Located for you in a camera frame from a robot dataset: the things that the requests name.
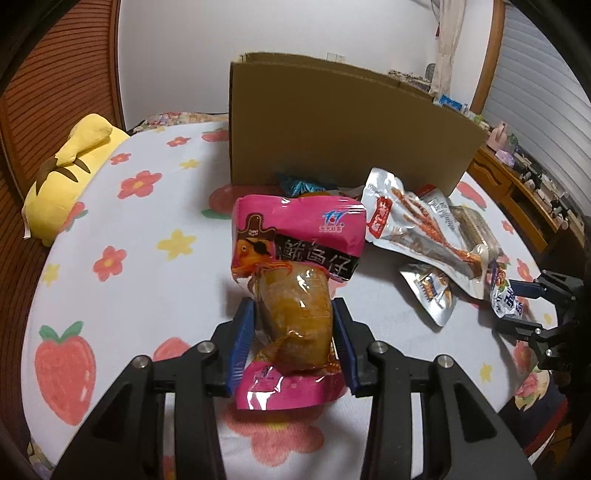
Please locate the yellow plush pillow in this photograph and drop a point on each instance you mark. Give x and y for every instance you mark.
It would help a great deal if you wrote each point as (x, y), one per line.
(52, 203)

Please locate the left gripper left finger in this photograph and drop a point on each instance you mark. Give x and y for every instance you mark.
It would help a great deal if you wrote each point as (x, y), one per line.
(122, 438)

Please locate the pink squid snack packet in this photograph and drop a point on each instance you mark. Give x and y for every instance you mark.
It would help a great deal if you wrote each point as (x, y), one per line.
(290, 254)

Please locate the teal wrapped snack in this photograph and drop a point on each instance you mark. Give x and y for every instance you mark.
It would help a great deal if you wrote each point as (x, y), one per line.
(294, 186)

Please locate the floral white bed sheet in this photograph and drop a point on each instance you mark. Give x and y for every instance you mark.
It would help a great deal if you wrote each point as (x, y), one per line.
(143, 267)

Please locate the wooden louvered wardrobe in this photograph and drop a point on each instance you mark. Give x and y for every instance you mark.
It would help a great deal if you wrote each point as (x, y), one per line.
(70, 72)

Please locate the wooden side cabinet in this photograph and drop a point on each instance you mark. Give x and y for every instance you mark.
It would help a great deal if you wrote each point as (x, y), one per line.
(525, 210)

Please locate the brown cardboard box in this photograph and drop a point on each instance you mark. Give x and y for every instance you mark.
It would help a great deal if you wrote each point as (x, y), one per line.
(332, 123)

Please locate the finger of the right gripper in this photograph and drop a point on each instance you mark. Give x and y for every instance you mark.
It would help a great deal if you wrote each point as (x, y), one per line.
(517, 328)
(528, 289)

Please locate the small silver snack packet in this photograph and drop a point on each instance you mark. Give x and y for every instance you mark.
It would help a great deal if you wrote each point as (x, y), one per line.
(432, 288)

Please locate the blue white snack packet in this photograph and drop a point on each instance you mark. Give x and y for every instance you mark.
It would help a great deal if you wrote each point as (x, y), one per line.
(504, 302)

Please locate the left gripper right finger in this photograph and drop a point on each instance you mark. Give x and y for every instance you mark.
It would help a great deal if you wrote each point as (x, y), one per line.
(463, 436)

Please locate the silver chicken feet snack packet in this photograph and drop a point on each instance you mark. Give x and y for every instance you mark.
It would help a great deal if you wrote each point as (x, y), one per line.
(398, 220)

